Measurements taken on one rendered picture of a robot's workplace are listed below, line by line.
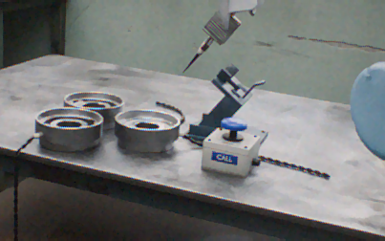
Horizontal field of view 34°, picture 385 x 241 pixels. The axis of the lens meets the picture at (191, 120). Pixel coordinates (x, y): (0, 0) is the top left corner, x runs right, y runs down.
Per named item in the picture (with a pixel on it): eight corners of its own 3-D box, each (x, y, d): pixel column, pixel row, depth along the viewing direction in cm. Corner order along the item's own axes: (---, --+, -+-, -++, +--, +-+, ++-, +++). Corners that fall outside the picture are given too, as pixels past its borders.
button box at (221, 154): (200, 168, 93) (203, 138, 92) (215, 154, 100) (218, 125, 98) (252, 180, 91) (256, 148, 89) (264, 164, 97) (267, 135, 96)
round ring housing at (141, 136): (111, 152, 97) (112, 127, 95) (116, 130, 107) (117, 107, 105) (179, 156, 97) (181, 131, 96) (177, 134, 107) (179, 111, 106)
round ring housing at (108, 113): (50, 121, 108) (51, 99, 106) (88, 109, 116) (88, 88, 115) (99, 136, 103) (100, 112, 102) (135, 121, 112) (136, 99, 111)
